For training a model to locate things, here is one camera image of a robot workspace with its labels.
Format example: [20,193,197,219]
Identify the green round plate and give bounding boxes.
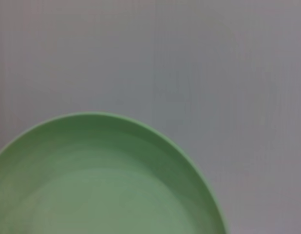
[0,111,228,234]

